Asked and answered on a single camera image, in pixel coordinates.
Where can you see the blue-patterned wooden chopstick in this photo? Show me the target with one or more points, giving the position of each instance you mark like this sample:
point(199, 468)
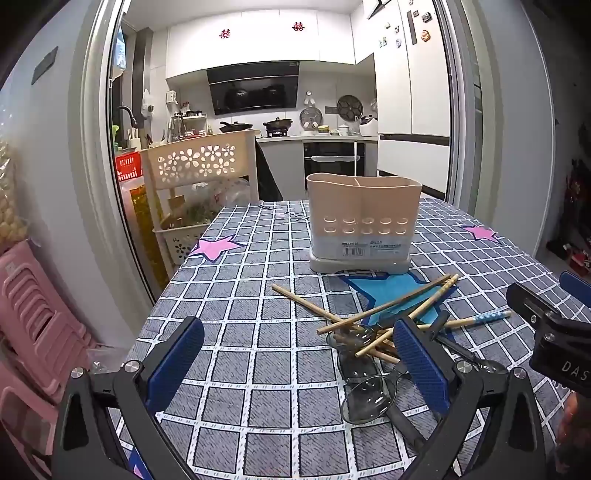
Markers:
point(489, 317)

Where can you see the black wok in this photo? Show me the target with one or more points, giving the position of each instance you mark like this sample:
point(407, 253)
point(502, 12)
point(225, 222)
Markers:
point(235, 125)

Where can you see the white wall cabinets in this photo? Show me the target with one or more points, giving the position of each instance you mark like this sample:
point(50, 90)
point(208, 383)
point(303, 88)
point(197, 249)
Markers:
point(258, 46)

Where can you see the dark kitchen faucet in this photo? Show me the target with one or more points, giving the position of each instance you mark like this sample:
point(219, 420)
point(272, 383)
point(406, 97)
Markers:
point(127, 110)

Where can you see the dark translucent spoon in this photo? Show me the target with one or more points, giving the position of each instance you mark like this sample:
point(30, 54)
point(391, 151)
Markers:
point(358, 367)
point(339, 340)
point(496, 367)
point(369, 399)

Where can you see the white rice cooker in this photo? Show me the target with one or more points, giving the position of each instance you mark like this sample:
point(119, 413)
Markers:
point(369, 125)

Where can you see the blue hanging cloth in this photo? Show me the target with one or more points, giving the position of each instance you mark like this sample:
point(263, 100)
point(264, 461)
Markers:
point(121, 46)

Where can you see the black lidded pot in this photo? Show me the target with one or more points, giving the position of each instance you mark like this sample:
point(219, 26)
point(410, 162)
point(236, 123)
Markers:
point(278, 123)

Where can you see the beige plastic utensil holder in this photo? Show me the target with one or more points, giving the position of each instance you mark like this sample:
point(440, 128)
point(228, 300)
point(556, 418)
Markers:
point(364, 207)

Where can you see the round hanging steamer plate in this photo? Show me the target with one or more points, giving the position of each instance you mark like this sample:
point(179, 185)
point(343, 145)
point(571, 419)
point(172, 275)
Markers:
point(310, 117)

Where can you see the grey kitchen base cabinets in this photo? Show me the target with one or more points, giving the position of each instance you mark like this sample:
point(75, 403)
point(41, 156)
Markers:
point(281, 166)

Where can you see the red paper decoration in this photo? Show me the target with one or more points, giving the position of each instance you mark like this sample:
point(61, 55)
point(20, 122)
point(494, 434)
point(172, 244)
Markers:
point(225, 33)
point(298, 26)

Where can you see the dark wall switch panel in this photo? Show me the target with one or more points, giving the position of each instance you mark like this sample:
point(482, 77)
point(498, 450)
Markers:
point(44, 65)

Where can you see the black chopstick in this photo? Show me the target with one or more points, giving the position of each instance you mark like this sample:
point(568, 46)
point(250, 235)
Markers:
point(455, 348)

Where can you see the white knife block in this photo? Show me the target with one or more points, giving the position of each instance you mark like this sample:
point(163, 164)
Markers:
point(133, 141)

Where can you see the checked star-print tablecloth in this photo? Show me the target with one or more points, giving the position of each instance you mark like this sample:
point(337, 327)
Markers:
point(258, 360)

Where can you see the clear plastic bag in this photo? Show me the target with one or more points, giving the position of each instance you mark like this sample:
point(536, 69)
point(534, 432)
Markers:
point(226, 194)

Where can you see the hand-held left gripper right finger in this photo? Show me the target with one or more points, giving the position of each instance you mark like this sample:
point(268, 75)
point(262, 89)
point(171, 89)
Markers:
point(420, 364)

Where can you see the bag of beige balls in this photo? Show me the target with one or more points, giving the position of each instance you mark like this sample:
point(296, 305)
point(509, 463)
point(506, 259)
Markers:
point(9, 217)

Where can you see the yellow oil bottle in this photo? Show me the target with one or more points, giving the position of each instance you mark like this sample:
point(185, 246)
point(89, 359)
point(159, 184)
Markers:
point(141, 217)

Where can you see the white refrigerator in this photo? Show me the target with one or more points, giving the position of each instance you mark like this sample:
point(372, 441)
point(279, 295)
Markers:
point(401, 92)

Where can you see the cream flower-cutout basket cart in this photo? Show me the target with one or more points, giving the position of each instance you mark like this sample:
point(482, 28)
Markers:
point(198, 159)

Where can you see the group of fridge magnets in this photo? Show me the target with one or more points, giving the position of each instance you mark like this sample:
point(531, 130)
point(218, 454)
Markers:
point(425, 36)

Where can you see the red boxes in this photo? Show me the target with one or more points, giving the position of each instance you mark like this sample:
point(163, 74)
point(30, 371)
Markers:
point(577, 265)

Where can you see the black built-in oven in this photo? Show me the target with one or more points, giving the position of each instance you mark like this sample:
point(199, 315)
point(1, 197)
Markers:
point(332, 161)

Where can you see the grey sliding door frame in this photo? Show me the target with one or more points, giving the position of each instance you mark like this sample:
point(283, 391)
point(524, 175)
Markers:
point(99, 138)

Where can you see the white hanging bag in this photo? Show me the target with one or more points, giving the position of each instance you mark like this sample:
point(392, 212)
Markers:
point(147, 104)

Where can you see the red plastic basket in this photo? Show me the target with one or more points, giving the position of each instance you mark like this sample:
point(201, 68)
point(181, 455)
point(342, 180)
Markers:
point(128, 167)

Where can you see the pink plastic stool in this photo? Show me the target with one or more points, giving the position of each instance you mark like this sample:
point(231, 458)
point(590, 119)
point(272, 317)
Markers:
point(32, 300)

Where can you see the person's right hand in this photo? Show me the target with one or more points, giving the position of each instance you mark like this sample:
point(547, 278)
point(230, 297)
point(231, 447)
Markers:
point(575, 417)

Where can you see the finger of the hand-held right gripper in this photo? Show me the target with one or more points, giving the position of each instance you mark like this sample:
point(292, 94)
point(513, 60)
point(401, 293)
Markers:
point(577, 287)
point(528, 303)

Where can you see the white spice rack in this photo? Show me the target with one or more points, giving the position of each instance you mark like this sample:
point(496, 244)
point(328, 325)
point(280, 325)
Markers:
point(187, 124)

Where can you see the black range hood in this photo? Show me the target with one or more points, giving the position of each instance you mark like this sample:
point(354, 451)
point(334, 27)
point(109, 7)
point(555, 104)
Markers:
point(254, 92)

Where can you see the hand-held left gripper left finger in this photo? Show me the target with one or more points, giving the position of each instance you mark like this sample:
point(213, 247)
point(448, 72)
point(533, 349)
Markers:
point(180, 360)

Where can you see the round hanging mould pan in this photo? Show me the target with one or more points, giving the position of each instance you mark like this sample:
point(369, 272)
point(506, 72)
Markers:
point(349, 107)

